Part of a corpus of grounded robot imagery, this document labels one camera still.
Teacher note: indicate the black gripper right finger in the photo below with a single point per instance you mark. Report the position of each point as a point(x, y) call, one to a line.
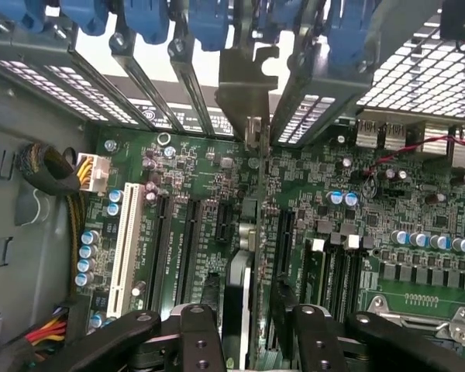
point(391, 345)

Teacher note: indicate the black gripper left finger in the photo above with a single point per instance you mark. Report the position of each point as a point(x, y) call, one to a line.
point(112, 341)

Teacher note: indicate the black RAM slot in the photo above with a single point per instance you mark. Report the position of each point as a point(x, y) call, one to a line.
point(354, 283)
point(336, 283)

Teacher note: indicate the white expansion slot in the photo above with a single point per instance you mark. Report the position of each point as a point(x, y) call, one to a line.
point(126, 248)

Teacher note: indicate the long black expansion slot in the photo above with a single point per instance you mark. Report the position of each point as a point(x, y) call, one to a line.
point(188, 252)
point(159, 252)

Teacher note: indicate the medium black expansion slot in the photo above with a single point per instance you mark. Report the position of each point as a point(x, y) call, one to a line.
point(284, 240)

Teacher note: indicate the short black expansion slot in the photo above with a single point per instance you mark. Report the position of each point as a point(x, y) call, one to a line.
point(224, 222)

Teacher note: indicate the blue slot retention clip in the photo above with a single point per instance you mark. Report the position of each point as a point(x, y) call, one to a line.
point(346, 35)
point(19, 13)
point(207, 23)
point(277, 15)
point(85, 15)
point(147, 19)

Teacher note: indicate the CPU socket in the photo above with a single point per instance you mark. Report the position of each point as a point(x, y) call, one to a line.
point(410, 321)

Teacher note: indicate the green motherboard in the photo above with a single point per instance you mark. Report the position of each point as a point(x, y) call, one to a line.
point(372, 232)

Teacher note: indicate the white power connector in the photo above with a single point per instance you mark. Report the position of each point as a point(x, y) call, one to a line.
point(100, 170)

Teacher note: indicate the metal rear port block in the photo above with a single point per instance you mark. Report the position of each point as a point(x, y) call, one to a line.
point(436, 139)

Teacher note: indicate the open black PC case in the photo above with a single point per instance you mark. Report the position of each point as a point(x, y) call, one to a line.
point(23, 116)

